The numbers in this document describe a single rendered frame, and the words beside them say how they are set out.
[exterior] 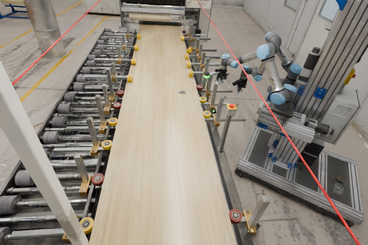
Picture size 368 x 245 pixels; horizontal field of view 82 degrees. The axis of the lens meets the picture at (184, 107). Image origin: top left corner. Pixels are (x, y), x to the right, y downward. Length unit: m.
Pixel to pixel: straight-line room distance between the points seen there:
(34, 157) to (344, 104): 2.21
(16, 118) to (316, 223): 2.73
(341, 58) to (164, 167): 1.66
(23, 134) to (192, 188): 1.10
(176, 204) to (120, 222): 0.35
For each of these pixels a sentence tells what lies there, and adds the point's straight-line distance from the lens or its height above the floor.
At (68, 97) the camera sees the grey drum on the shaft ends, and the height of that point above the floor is 0.84.
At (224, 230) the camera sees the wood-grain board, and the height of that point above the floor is 0.90.
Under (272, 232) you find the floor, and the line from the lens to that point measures 2.62.
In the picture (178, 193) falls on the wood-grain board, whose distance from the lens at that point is 1.52.
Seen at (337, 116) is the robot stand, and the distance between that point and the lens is 2.38.
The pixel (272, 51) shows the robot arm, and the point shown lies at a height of 1.55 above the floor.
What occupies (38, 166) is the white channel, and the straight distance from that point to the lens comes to 0.84.
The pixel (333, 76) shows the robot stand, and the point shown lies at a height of 1.41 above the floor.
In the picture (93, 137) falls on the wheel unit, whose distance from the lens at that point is 1.84.
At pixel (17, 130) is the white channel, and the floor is 1.78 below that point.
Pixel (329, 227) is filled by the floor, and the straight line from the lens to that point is 2.94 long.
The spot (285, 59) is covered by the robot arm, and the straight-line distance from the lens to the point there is 2.63.
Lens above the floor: 2.21
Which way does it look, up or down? 37 degrees down
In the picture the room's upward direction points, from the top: 5 degrees clockwise
